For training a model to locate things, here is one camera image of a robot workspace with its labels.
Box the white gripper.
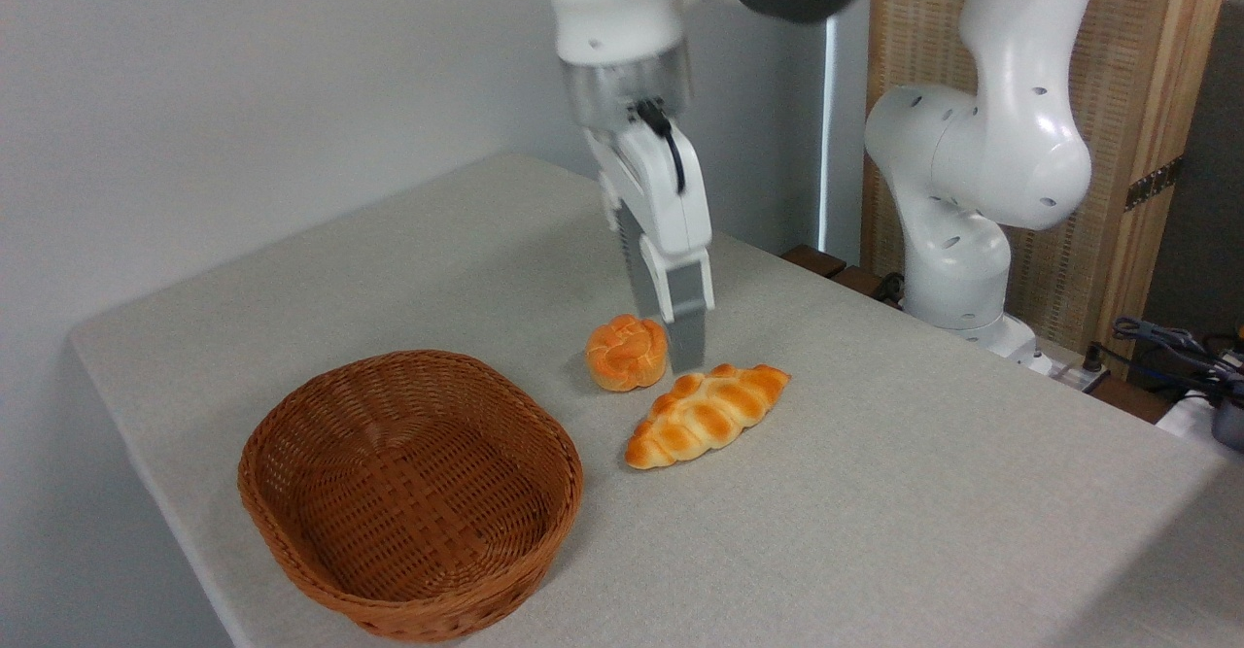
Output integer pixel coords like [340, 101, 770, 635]
[584, 121, 716, 375]

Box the long braided bread loaf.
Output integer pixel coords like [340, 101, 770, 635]
[624, 363, 792, 471]

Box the round orange bread bun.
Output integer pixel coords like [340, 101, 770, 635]
[584, 314, 671, 393]

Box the brown woven wicker basket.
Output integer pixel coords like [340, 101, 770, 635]
[237, 349, 585, 643]

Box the metal screen hinge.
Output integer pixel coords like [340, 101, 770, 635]
[1123, 155, 1186, 213]

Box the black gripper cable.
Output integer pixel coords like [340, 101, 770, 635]
[630, 98, 688, 195]

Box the bundle of dark cables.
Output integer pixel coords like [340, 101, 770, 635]
[1085, 315, 1244, 398]

